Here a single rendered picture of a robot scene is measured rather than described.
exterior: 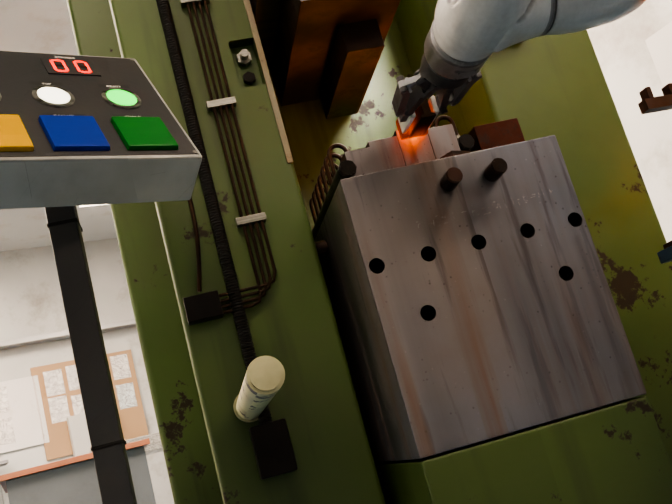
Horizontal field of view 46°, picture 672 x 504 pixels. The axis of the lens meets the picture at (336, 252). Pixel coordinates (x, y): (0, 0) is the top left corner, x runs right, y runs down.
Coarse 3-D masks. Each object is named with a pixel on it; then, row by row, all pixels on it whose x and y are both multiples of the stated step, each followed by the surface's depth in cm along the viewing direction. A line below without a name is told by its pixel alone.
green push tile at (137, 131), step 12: (120, 120) 113; (132, 120) 114; (144, 120) 115; (156, 120) 116; (120, 132) 111; (132, 132) 112; (144, 132) 113; (156, 132) 114; (168, 132) 115; (132, 144) 109; (144, 144) 110; (156, 144) 111; (168, 144) 112
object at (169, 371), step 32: (96, 0) 199; (96, 32) 196; (128, 224) 185; (128, 256) 183; (160, 256) 184; (128, 288) 182; (160, 288) 182; (160, 320) 180; (160, 352) 178; (160, 384) 176; (192, 384) 177; (160, 416) 175; (192, 416) 176; (192, 448) 174; (192, 480) 172
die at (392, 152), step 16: (432, 128) 138; (448, 128) 139; (368, 144) 136; (384, 144) 136; (400, 144) 136; (416, 144) 137; (432, 144) 137; (448, 144) 138; (352, 160) 134; (368, 160) 135; (384, 160) 135; (400, 160) 136; (416, 160) 136
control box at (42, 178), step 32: (0, 64) 115; (32, 64) 118; (96, 64) 125; (128, 64) 128; (0, 96) 108; (32, 96) 111; (96, 96) 117; (160, 96) 124; (32, 128) 106; (0, 160) 98; (32, 160) 101; (64, 160) 103; (96, 160) 106; (128, 160) 108; (160, 160) 111; (192, 160) 114; (0, 192) 101; (32, 192) 104; (64, 192) 106; (96, 192) 109; (128, 192) 112; (160, 192) 115
